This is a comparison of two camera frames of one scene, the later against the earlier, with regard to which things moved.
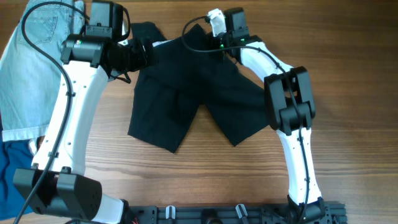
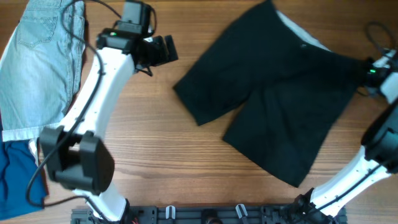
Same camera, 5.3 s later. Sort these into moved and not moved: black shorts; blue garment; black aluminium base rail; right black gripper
Moved: black shorts; right black gripper
Not moved: blue garment; black aluminium base rail
